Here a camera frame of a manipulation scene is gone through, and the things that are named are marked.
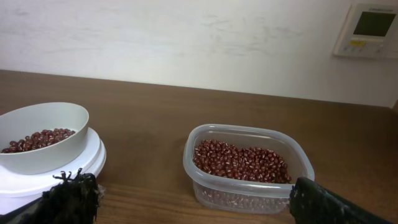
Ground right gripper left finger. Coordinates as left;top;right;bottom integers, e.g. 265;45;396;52
1;168;100;224

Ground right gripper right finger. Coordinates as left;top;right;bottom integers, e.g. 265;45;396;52
289;177;391;224

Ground white digital kitchen scale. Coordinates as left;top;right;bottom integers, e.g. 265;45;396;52
1;128;106;215

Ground white round bowl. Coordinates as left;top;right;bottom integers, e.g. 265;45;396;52
1;102;90;175

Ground red beans in bowl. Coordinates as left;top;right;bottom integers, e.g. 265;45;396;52
1;128;76;154

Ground clear plastic food container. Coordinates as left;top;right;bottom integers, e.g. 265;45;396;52
183;124;315;214

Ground red adzuki beans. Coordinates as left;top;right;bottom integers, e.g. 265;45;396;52
193;139;292;184

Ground white wall control panel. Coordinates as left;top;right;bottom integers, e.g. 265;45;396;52
333;2;397;58

